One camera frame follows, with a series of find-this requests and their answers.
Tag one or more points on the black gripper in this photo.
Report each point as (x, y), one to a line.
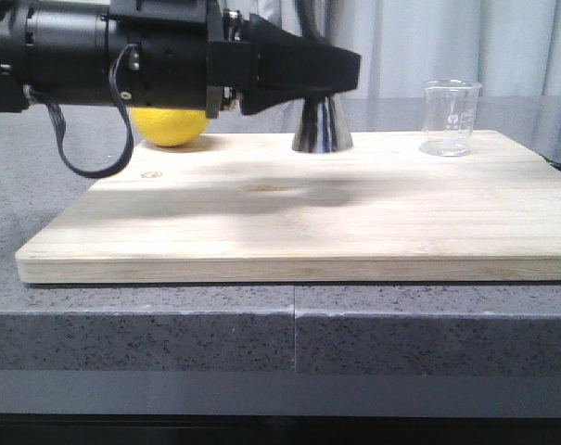
(191, 55)

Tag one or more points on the steel double jigger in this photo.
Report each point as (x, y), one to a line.
(323, 127)

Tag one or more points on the clear glass beaker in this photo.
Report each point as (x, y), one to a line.
(450, 112)

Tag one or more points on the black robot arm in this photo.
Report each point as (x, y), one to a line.
(61, 49)

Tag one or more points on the yellow lemon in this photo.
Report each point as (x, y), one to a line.
(169, 127)

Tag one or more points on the wooden cutting board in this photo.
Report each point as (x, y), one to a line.
(245, 208)

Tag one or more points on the light grey curtain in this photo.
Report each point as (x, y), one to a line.
(513, 48)

